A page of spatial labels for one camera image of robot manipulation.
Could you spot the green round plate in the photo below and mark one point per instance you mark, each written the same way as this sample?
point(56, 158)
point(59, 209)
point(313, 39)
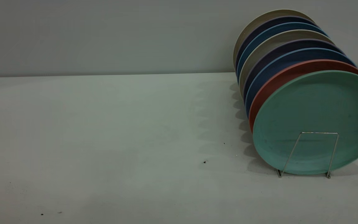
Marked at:
point(315, 105)

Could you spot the pink round plate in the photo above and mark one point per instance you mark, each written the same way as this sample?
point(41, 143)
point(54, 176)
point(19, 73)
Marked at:
point(278, 79)

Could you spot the blue round plate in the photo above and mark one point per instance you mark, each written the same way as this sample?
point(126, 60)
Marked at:
point(270, 34)
point(280, 64)

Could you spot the beige round plate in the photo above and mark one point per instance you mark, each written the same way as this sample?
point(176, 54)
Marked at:
point(252, 26)
point(277, 41)

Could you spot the dark purple round plate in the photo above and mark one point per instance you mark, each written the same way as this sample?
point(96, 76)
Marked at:
point(280, 52)
point(261, 30)

